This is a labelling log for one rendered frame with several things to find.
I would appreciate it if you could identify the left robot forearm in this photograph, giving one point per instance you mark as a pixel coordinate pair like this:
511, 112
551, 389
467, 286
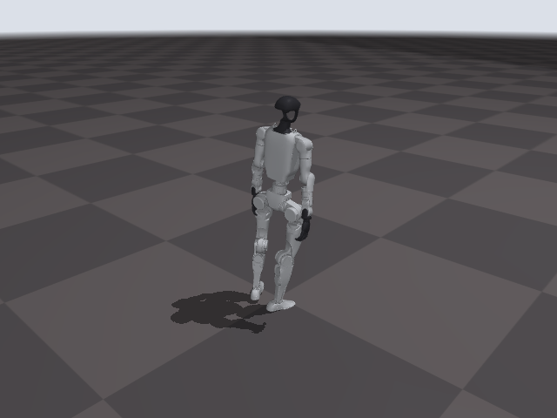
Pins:
256, 178

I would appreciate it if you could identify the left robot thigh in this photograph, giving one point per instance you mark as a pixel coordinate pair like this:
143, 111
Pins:
263, 219

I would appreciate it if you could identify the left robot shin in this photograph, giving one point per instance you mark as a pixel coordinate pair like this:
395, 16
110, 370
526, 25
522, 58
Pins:
258, 261

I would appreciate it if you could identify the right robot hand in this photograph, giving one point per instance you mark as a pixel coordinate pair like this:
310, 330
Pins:
305, 226

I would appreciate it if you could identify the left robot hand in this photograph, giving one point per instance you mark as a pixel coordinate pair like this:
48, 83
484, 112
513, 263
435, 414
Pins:
254, 195

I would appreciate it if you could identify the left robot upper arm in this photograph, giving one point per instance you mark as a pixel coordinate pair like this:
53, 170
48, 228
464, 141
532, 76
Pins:
259, 147

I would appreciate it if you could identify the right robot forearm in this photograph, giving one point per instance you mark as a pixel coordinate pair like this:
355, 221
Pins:
307, 194

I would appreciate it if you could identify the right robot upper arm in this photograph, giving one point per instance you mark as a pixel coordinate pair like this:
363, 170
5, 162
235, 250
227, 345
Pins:
304, 147

